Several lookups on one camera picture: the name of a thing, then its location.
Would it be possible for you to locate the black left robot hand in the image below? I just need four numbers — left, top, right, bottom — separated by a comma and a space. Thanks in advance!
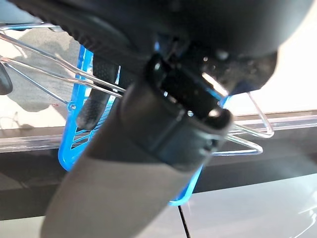
7, 0, 317, 238

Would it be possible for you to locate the blue plastic shopping basket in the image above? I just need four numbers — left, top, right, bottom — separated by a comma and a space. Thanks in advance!
0, 22, 275, 207

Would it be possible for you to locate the grey left robot leg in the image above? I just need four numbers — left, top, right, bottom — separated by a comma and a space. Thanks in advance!
0, 61, 13, 96

